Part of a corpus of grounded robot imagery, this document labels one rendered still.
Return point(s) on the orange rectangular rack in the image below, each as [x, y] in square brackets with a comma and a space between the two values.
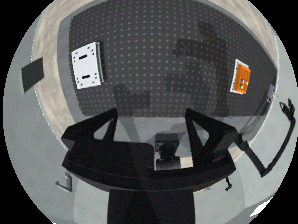
[241, 70]

